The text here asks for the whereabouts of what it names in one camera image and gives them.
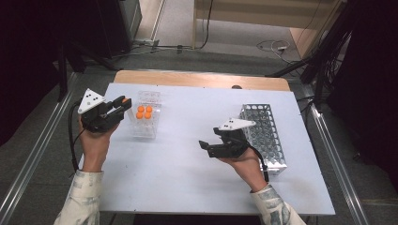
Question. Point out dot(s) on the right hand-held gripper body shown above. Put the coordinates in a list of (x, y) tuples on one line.
[(234, 143)]

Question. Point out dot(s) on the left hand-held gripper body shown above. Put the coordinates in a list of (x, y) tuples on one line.
[(94, 117)]

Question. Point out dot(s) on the orange-capped plastic tube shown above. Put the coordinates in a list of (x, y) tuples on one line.
[(125, 100), (147, 115), (141, 108), (149, 109), (139, 115)]

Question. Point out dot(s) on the clear acrylic tube rack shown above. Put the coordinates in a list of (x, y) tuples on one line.
[(145, 129)]

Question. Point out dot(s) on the metal tube rack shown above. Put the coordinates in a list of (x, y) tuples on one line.
[(269, 137)]

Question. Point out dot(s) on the person's right hand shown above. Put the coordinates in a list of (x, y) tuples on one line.
[(250, 170)]

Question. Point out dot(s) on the person's left hand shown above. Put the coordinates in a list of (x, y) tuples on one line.
[(94, 150)]

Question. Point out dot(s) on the white table board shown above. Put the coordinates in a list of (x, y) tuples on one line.
[(187, 156)]

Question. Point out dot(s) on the black stand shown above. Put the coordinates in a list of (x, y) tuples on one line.
[(63, 72)]

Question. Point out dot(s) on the grey power strip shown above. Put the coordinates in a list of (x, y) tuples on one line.
[(147, 42)]

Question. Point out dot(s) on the dark cabinet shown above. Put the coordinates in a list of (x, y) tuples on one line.
[(125, 22)]

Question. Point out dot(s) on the black curtain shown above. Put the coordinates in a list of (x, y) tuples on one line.
[(31, 62), (369, 78)]

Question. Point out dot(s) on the light wooden desk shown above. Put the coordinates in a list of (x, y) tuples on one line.
[(250, 15)]

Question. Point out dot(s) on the aluminium floor rail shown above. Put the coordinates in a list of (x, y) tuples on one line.
[(336, 162), (37, 150)]

